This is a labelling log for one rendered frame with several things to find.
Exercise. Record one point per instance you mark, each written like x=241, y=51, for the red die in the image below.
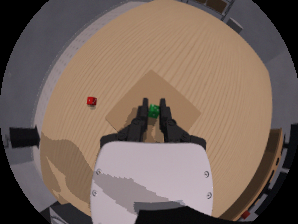
x=91, y=100

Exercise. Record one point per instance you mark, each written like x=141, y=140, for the tan square mat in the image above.
x=153, y=87

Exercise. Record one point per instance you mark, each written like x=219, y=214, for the green die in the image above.
x=154, y=111

